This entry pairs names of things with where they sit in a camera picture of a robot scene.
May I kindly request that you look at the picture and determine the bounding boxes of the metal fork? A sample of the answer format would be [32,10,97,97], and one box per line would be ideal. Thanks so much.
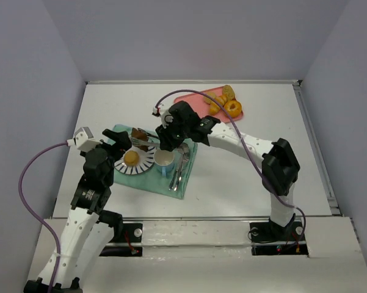
[173,151,190,192]

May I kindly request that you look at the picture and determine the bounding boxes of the metal tongs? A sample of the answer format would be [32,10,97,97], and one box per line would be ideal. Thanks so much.
[130,128,190,155]

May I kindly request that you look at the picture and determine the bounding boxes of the striped yellow croissant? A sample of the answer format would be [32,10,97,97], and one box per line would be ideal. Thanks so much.
[209,95,228,115]

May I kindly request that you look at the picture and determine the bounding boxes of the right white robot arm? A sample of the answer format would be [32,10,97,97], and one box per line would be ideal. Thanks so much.
[153,101,300,233]

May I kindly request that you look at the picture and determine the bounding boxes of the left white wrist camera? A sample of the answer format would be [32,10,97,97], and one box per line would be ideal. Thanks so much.
[74,127,101,153]

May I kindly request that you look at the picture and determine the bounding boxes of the pink tray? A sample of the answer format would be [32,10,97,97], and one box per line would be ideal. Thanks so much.
[174,86,244,123]

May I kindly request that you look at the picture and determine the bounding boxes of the metal knife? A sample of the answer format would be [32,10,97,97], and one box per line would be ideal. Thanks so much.
[169,153,189,190]

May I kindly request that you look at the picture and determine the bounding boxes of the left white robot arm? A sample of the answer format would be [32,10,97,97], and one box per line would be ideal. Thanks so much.
[23,127,132,292]

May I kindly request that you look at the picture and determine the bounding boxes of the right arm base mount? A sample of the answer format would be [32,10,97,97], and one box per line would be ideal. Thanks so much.
[247,222,308,256]

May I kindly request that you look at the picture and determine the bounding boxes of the round muffin back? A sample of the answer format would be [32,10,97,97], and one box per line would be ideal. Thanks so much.
[203,92,217,104]

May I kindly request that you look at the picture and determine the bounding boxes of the round muffin front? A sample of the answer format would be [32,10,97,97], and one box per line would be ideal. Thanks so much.
[123,150,140,167]

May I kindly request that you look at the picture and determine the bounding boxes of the orange donut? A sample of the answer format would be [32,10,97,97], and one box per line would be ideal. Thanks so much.
[223,99,242,118]

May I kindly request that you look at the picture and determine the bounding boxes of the light blue mug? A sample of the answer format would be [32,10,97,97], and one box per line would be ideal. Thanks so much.
[154,149,175,177]

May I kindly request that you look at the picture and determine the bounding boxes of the chocolate croissant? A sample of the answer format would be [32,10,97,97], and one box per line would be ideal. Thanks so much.
[131,128,148,152]

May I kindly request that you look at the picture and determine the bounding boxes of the blue striped white plate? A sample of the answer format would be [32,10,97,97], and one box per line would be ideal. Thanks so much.
[114,145,157,175]

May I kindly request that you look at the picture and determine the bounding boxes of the green cloth placemat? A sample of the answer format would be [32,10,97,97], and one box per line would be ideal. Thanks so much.
[114,139,197,199]

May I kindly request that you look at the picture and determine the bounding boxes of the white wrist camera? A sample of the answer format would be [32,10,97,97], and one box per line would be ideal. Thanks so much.
[74,127,101,153]
[152,104,173,128]

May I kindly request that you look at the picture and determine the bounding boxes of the round muffin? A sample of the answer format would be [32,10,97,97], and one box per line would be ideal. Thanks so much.
[203,92,217,104]
[123,150,140,167]

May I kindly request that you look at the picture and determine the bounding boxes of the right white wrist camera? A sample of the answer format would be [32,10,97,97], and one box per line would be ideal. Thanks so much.
[152,104,173,128]

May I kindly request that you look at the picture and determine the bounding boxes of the seeded bread roll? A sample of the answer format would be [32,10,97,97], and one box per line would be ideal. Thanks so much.
[222,85,236,101]

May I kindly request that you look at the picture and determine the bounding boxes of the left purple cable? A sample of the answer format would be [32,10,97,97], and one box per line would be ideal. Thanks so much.
[18,139,77,293]

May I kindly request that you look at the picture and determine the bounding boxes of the metal spoon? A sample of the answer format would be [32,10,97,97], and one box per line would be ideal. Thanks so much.
[168,143,190,190]

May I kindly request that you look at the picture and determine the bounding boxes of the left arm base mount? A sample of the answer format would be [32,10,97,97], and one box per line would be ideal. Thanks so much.
[100,222,143,257]

